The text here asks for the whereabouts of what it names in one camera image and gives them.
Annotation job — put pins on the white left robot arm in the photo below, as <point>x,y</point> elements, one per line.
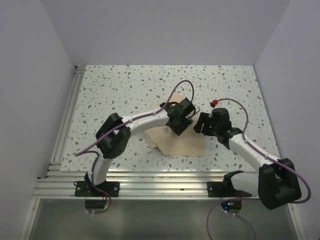
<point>113,136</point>

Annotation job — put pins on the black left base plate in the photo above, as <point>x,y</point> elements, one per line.
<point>82,189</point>

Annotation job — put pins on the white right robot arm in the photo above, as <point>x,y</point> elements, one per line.
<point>274,183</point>

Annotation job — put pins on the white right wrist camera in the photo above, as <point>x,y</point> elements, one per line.
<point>214,103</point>

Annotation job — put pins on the aluminium rail frame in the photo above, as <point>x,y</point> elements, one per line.
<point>142,171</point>

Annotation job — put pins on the beige cloth mat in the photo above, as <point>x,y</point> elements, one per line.
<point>189,143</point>

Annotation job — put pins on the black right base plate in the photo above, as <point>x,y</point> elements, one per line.
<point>216,189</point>

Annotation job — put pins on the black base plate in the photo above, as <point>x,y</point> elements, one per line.
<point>82,189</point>
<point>216,189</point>

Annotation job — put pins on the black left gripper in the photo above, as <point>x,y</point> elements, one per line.
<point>178,130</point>

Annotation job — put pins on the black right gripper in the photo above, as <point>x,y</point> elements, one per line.
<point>204,118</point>

